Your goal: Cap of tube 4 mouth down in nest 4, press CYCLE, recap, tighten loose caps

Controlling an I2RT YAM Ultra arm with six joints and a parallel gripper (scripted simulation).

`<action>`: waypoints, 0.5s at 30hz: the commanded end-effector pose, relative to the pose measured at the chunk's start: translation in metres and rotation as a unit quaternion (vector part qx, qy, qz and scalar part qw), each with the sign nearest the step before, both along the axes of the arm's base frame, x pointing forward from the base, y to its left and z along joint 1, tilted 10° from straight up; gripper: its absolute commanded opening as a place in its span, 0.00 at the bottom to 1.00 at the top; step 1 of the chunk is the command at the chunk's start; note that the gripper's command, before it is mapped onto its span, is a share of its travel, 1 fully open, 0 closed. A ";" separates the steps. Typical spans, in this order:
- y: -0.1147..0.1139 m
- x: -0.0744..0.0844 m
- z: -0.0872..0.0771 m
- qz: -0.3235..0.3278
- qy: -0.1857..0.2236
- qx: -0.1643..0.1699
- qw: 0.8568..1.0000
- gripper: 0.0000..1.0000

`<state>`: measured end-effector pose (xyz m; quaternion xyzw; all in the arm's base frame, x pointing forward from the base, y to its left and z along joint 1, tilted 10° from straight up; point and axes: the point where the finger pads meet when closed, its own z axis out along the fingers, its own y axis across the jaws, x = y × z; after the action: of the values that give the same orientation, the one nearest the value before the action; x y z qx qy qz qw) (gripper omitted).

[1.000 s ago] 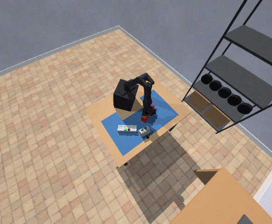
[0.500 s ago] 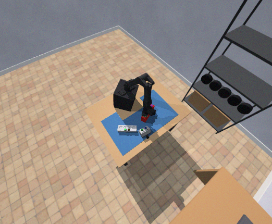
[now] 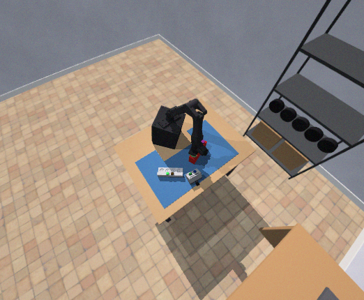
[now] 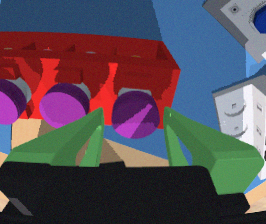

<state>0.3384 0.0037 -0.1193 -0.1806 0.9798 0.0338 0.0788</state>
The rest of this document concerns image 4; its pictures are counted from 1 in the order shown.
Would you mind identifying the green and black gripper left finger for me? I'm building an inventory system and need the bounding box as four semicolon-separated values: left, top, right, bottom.
2;107;105;167

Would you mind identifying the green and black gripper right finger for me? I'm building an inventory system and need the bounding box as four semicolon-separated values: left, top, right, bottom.
163;106;265;195

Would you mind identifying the blue bench mat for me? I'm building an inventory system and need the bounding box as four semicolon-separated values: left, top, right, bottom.
0;0;266;160

